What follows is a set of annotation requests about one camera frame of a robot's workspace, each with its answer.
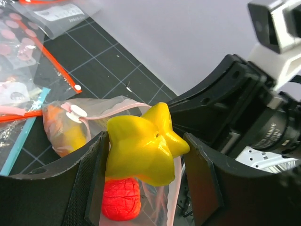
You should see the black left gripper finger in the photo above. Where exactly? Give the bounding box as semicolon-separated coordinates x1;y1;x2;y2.
0;132;109;226

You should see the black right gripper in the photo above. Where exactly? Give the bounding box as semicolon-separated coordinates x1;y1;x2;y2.
167;54;301;226

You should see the far labelled orange zip bag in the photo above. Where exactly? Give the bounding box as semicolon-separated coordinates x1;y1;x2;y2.
11;0;101;40

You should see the yellow toy lemon slice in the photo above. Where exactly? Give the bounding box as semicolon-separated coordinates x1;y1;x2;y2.
105;102;190;186

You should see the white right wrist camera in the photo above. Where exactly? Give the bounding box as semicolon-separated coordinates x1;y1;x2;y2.
248;0;301;90

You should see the pink zipper clear bag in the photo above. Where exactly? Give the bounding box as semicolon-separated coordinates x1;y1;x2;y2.
43;96;189;226

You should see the pink dotted zip bag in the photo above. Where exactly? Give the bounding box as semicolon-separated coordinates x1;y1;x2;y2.
0;0;42;108

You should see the red toy strawberry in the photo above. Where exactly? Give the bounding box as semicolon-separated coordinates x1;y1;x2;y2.
102;178;141;221

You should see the orange zipper clear bag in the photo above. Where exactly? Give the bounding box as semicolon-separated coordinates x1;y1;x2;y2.
0;21;81;122

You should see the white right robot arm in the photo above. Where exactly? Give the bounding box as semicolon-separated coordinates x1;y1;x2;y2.
168;55;301;226

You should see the black cutting mat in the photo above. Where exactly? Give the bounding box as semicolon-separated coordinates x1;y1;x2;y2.
9;18;175;175

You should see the yellow toy banana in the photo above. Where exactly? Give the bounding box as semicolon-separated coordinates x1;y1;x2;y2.
58;126;87;153

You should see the orange maroon toy steak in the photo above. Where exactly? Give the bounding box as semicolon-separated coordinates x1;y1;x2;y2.
43;105;65;140

